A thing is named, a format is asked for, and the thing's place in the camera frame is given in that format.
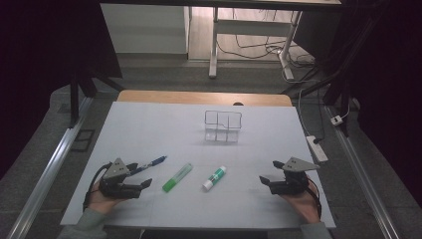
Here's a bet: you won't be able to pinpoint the aluminium rail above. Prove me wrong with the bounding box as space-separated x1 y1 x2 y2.
6 96 95 239
323 105 401 239

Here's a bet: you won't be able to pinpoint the left hand-held gripper black cable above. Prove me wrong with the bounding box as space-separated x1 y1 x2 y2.
83 161 113 212

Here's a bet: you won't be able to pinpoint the blue pen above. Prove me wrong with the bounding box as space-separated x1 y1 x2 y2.
129 155 168 176

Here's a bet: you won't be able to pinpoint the white desk frame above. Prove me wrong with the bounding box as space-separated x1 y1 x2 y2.
208 6 304 81

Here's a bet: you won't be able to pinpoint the person's left hand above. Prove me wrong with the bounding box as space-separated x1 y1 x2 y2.
88 180 128 215

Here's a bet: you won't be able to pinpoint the white power strip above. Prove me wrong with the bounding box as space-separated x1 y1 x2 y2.
306 134 329 163

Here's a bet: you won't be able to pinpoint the hand-held gripper black cable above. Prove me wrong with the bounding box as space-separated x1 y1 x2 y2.
83 161 113 212
307 178 323 220

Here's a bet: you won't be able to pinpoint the black curtain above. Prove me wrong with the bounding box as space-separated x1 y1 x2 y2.
292 0 422 207
0 0 123 180

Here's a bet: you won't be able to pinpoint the clear plastic organizer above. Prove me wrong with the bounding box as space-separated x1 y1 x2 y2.
203 110 243 143

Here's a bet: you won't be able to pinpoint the wooden table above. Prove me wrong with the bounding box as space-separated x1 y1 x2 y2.
116 89 293 108

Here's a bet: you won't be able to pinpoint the black metal stand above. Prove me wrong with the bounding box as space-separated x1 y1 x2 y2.
68 66 126 128
280 19 353 137

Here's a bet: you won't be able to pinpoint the white table cover board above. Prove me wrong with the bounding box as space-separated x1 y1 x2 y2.
60 101 336 230

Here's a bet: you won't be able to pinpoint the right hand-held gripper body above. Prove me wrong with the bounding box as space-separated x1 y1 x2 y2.
269 156 321 196

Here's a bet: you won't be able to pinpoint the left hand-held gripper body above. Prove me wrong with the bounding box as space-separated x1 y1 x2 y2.
99 157 144 200

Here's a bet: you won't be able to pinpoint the person's right hand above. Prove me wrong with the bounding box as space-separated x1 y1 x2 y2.
280 180 321 224

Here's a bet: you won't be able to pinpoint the white floor cables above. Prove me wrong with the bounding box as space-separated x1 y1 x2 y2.
265 43 317 85

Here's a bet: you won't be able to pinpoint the black floor cable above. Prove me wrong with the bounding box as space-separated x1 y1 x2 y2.
217 9 290 61

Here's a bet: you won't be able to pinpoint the green and white glue stick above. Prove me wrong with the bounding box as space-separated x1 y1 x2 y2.
202 165 228 192

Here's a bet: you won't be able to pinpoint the right hand-held gripper black cable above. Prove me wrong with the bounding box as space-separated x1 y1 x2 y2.
307 178 323 220

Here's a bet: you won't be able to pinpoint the green highlighter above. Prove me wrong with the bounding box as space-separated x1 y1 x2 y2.
161 162 194 193

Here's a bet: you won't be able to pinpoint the black square floor frame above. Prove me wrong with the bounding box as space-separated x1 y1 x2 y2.
70 128 97 153

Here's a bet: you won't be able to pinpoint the white power strip cable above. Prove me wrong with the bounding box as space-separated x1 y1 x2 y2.
297 87 314 137

